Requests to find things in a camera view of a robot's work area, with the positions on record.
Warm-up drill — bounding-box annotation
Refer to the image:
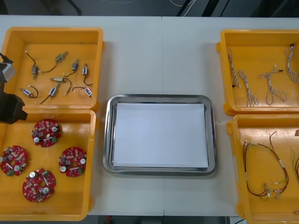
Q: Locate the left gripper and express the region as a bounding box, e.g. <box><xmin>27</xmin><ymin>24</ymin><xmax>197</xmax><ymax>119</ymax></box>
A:
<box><xmin>0</xmin><ymin>93</ymin><xmax>28</xmax><ymax>124</ymax></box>

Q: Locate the white cable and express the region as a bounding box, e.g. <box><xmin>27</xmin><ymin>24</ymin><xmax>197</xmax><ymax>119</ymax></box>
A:
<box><xmin>170</xmin><ymin>0</ymin><xmax>197</xmax><ymax>7</ymax></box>

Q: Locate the yellow-orange plastic bin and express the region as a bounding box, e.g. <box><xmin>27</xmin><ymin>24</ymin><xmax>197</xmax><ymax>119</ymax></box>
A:
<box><xmin>216</xmin><ymin>28</ymin><xmax>299</xmax><ymax>116</ymax></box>
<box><xmin>226</xmin><ymin>113</ymin><xmax>299</xmax><ymax>224</ymax></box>
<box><xmin>0</xmin><ymin>108</ymin><xmax>97</xmax><ymax>222</ymax></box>
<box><xmin>0</xmin><ymin>26</ymin><xmax>105</xmax><ymax>110</ymax></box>

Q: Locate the solenoid with blue label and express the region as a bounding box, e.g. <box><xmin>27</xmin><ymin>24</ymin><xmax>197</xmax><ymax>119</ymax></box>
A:
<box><xmin>19</xmin><ymin>85</ymin><xmax>39</xmax><ymax>98</ymax></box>
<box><xmin>39</xmin><ymin>83</ymin><xmax>59</xmax><ymax>105</ymax></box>

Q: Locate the steel tray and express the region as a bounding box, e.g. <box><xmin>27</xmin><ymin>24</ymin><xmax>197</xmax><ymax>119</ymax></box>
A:
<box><xmin>102</xmin><ymin>94</ymin><xmax>217</xmax><ymax>179</ymax></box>

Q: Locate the round red circuit board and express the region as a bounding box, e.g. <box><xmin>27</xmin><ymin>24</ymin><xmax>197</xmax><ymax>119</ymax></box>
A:
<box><xmin>22</xmin><ymin>168</ymin><xmax>57</xmax><ymax>203</ymax></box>
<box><xmin>0</xmin><ymin>145</ymin><xmax>29</xmax><ymax>177</ymax></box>
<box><xmin>57</xmin><ymin>146</ymin><xmax>88</xmax><ymax>178</ymax></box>
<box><xmin>31</xmin><ymin>119</ymin><xmax>64</xmax><ymax>148</ymax></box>

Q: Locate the pile of metal solenoids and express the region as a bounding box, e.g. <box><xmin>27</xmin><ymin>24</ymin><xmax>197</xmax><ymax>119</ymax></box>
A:
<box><xmin>24</xmin><ymin>50</ymin><xmax>94</xmax><ymax>98</ymax></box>

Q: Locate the white paper sheet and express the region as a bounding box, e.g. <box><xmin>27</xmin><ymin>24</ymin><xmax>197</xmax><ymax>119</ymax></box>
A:
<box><xmin>113</xmin><ymin>102</ymin><xmax>209</xmax><ymax>168</ymax></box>

